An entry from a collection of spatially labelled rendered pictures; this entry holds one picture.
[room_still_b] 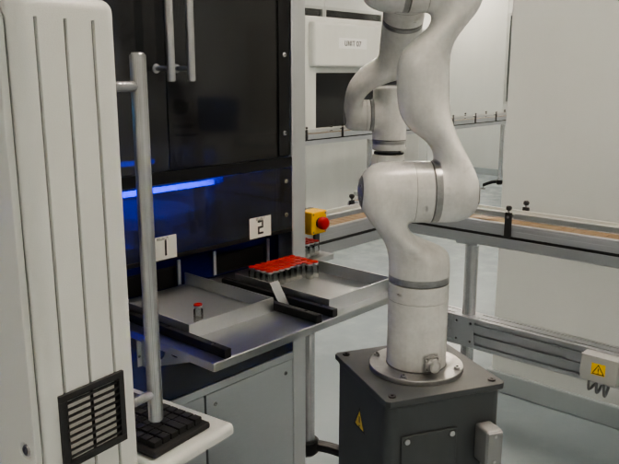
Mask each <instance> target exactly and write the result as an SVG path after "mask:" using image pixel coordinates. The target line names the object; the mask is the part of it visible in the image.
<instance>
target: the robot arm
mask: <svg viewBox="0 0 619 464"><path fill-rule="evenodd" d="M482 1H483V0H364V2H365V3H366V4H367V5H368V6H369V7H371V8H372V9H375V10H377V11H380V12H383V17H382V25H381V34H380V52H379V56H378V57H377V58H375V59H374V60H372V61H371V62H369V63H368V64H366V65H364V66H363V67H362V68H360V69H359V70H358V71H357V72H356V74H355V75H354V76H353V78H352V79H351V81H350V82H349V84H348V87H347V90H346V92H345V104H344V124H345V127H346V128H347V129H349V130H352V131H371V132H372V149H373V150H376V151H374V154H373V155H372V158H371V162H370V167H368V168H367V169H366V170H365V171H364V173H363V174H362V176H361V178H360V179H359V183H358V186H357V199H358V201H359V205H360V206H361V208H362V210H363V212H364V214H365V215H366V217H367V218H368V220H369V221H370V223H371V224H372V225H373V226H374V227H375V228H376V230H377V231H378V232H379V234H380V236H381V237H382V239H383V241H384V243H385V245H386V248H387V251H388V256H389V293H388V330H387V348H385V349H382V350H379V351H377V352H375V353H374V354H373V355H372V356H371V357H370V359H369V367H370V369H371V371H372V372H373V373H374V374H375V375H377V376H378V377H381V378H383V379H385V380H387V381H390V382H393V383H396V384H401V385H405V386H414V387H432V386H439V385H444V384H448V383H450V382H452V381H454V380H456V379H458V378H459V377H460V376H461V374H462V371H463V364H462V361H461V360H460V359H459V358H458V357H457V356H455V355H454V354H451V353H449V352H446V351H447V329H448V308H449V288H450V256H449V254H448V252H447V251H446V250H445V249H444V248H442V247H441V246H439V245H438V244H436V243H434V242H431V241H429V240H426V239H423V238H420V237H418V236H416V235H415V234H413V233H412V232H411V231H410V230H409V228H408V225H409V224H410V223H450V222H459V221H461V220H464V219H466V218H468V217H470V216H471V215H472V214H473V213H474V212H475V210H476V209H477V206H478V204H479V203H480V191H481V188H480V185H479V180H478V178H477V175H476V172H475V170H474V168H473V165H472V163H471V161H470V159H469V158H468V156H467V154H466V152H465V151H464V149H463V147H462V145H461V142H460V140H459V137H458V135H457V133H456V131H455V128H454V125H453V121H452V118H451V112H450V54H451V50H452V47H453V44H454V42H455V41H456V39H457V38H458V36H459V35H460V33H461V32H462V30H463V29H464V27H465V26H466V25H467V24H468V23H469V21H470V20H471V19H472V18H473V16H474V15H475V14H476V12H477V11H478V9H479V7H480V5H481V4H482ZM425 13H427V14H429V15H430V16H431V21H430V24H429V26H428V27H427V28H426V30H424V31H423V32H422V28H423V23H424V17H425ZM396 80H397V86H383V85H385V84H387V83H390V82H393V81H396ZM372 90H373V99H364V98H365V97H366V95H367V94H368V93H369V92H371V91H372ZM406 125H407V126H408V128H409V129H410V130H411V131H413V132H414V133H415V134H417V135H418V136H419V137H421V138H422V139H423V140H425V141H426V142H427V143H428V145H429V146H430V148H431V150H432V152H433V160H431V161H404V151H403V150H406Z"/></svg>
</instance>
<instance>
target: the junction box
mask: <svg viewBox="0 0 619 464"><path fill-rule="evenodd" d="M579 377H580V378H583V379H587V380H590V381H593V382H597V383H600V384H603V385H606V386H610V387H613V388H616V387H617V386H618V385H619V357H618V356H614V355H610V354H604V353H600V352H596V351H592V350H589V349H587V350H586V351H584V352H583V353H582V354H581V362H580V372H579Z"/></svg>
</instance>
